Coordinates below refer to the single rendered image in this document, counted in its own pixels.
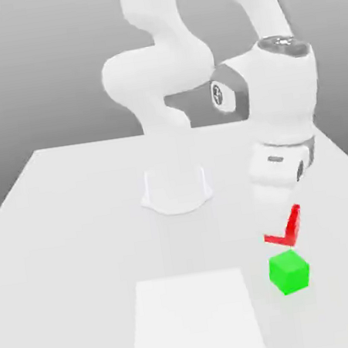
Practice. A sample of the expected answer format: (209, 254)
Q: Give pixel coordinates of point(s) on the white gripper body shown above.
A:
(271, 193)

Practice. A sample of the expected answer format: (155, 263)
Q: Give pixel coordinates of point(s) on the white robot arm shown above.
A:
(281, 96)

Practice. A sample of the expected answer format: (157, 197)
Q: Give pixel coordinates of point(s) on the small green cube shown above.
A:
(289, 273)

